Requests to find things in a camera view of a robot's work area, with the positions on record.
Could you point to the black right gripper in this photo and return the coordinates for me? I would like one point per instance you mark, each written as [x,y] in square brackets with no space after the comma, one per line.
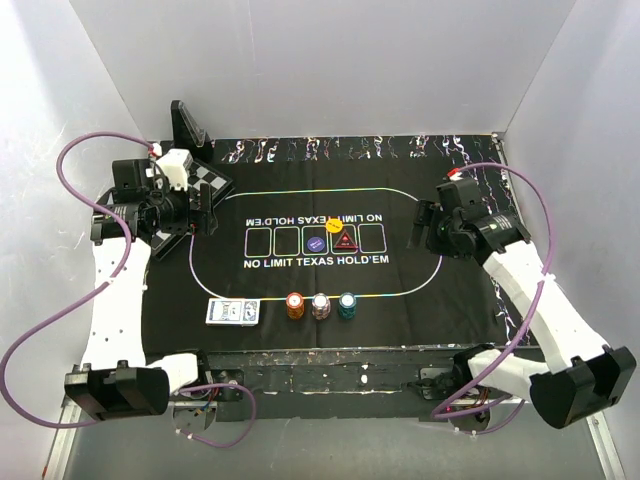
[426,215]

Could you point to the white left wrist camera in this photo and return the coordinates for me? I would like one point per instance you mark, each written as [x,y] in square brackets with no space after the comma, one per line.
[174,166]

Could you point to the red black all-in marker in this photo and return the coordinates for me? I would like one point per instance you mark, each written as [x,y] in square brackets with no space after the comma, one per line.
[345,242]

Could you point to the yellow big blind button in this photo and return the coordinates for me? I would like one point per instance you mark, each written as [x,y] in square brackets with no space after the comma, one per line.
[334,225]

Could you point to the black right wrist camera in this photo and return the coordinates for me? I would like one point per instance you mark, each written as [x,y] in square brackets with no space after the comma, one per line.
[462,193]

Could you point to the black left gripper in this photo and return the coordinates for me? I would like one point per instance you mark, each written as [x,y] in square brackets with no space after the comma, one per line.
[183,223]

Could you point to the green poker chip stack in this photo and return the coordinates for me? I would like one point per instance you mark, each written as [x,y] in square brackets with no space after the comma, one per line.
[347,304]

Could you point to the blue small blind button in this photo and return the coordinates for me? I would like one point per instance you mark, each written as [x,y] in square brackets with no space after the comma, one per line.
[315,245]

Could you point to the blue playing card deck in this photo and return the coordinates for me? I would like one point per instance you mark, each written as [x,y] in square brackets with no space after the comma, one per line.
[233,312]

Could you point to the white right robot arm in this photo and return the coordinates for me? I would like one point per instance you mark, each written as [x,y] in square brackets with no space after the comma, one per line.
[556,361]

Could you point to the black white chess board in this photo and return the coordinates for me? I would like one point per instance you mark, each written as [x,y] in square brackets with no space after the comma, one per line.
[195,190]

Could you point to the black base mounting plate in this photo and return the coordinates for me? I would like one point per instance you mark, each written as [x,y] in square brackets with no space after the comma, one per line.
[344,383]

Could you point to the orange poker chip stack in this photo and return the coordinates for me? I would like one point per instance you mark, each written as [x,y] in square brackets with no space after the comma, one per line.
[295,306]

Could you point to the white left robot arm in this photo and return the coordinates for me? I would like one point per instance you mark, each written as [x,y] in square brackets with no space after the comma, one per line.
[114,379]

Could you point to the black poker table mat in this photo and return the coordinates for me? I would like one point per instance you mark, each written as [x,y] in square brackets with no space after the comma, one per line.
[285,191]

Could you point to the black triangular card stand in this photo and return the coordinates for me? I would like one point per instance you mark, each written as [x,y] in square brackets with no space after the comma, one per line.
[188,134]

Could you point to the aluminium rail frame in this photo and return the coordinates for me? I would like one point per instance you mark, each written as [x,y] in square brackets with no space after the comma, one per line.
[62,444]

